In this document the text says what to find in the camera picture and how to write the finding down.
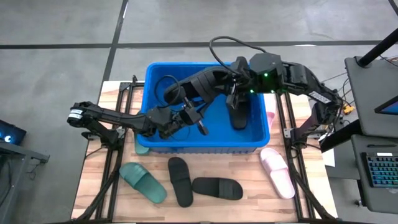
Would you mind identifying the green rubber slide sandal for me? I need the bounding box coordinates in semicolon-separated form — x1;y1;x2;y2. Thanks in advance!
119;161;168;205
134;136;151;156

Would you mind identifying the backlit computer keyboard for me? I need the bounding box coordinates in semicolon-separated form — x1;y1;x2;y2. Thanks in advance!
361;151;398;188

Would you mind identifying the white paper sheet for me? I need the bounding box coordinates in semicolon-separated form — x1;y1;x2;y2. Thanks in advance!
321;133;336;168

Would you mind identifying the black device with blue light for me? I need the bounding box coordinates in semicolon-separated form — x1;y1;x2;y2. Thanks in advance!
0;119;27;146

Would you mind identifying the black right camera cable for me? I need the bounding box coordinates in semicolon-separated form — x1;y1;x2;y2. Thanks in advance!
208;35;267;77

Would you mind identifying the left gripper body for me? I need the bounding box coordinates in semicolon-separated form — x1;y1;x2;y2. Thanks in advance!
167;105;205;134

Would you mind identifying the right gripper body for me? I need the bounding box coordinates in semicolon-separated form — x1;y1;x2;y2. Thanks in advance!
229;55;252;94

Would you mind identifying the pink rubber slide sandal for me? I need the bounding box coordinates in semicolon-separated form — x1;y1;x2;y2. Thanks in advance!
259;147;295;200
266;111;276;130

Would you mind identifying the black flat panel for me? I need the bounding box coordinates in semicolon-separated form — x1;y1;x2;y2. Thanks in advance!
319;119;364;154

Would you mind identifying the gray keyboard desk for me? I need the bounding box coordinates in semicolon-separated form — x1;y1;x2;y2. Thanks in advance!
350;134;398;215

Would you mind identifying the black metal pole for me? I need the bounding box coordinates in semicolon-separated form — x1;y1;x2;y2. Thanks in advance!
356;27;398;68

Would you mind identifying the gray desk top with pole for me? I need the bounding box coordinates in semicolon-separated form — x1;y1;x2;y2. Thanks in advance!
344;55;398;138

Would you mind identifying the blue plastic bin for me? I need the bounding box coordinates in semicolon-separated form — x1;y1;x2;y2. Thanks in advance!
136;61;271;154

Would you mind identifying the gray metal table frame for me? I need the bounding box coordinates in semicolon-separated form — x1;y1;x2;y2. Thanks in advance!
0;141;50;224

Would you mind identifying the monitor with blue screen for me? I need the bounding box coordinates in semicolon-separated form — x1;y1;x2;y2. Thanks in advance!
374;95;398;116

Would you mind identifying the black left camera cable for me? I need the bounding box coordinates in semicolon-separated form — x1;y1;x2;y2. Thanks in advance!
154;74;187;110

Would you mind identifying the black aluminium extrusion frame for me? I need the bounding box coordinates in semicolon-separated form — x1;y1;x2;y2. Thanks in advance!
275;91;338;223
72;74;146;223

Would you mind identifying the black camera cable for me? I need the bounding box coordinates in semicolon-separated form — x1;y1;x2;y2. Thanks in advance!
154;74;187;110
208;35;267;77

